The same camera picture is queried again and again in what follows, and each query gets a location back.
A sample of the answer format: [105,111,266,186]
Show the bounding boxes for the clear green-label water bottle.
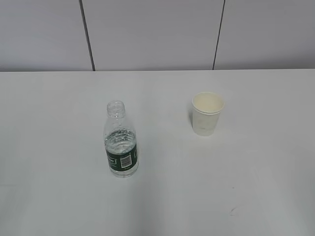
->
[103,100,139,178]

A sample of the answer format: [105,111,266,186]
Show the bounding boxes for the white paper cup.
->
[191,92,224,137]

